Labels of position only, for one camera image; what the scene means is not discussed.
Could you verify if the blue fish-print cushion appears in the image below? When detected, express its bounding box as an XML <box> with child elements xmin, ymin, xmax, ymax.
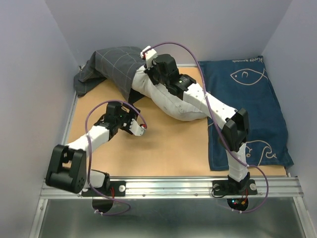
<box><xmin>199</xmin><ymin>56</ymin><xmax>294</xmax><ymax>167</ymax></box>

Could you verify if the aluminium mounting rail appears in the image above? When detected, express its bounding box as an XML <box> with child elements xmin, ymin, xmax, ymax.
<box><xmin>39</xmin><ymin>176</ymin><xmax>304</xmax><ymax>199</ymax></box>

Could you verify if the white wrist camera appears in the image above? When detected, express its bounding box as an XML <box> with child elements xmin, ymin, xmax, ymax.
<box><xmin>129</xmin><ymin>119</ymin><xmax>147</xmax><ymax>136</ymax></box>
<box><xmin>140</xmin><ymin>46</ymin><xmax>158</xmax><ymax>69</ymax></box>

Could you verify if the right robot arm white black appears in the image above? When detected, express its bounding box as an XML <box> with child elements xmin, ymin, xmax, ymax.
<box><xmin>140</xmin><ymin>50</ymin><xmax>250</xmax><ymax>193</ymax></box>

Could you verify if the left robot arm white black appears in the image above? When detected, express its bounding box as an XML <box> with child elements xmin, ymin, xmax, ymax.
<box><xmin>45</xmin><ymin>101</ymin><xmax>147</xmax><ymax>195</ymax></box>

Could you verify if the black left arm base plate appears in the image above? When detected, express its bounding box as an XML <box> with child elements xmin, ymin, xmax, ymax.
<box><xmin>81</xmin><ymin>180</ymin><xmax>126</xmax><ymax>197</ymax></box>

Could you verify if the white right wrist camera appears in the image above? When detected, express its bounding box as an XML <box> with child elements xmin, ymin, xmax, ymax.
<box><xmin>140</xmin><ymin>46</ymin><xmax>158</xmax><ymax>69</ymax></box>

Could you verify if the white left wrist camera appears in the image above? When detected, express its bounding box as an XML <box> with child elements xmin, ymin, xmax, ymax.
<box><xmin>129</xmin><ymin>119</ymin><xmax>147</xmax><ymax>136</ymax></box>

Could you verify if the grey checked pillowcase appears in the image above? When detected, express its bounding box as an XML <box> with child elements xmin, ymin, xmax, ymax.
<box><xmin>74</xmin><ymin>46</ymin><xmax>144</xmax><ymax>104</ymax></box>

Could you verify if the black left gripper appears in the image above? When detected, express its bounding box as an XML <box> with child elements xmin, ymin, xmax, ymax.
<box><xmin>115</xmin><ymin>102</ymin><xmax>140</xmax><ymax>134</ymax></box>

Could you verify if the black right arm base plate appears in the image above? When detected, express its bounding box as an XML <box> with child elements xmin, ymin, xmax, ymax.
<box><xmin>212</xmin><ymin>179</ymin><xmax>258</xmax><ymax>197</ymax></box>

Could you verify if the aluminium table edge frame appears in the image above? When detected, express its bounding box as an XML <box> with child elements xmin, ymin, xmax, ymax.
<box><xmin>29</xmin><ymin>63</ymin><xmax>199</xmax><ymax>238</ymax></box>

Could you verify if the white stained pillow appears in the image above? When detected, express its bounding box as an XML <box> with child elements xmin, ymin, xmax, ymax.
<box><xmin>132</xmin><ymin>66</ymin><xmax>207</xmax><ymax>121</ymax></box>

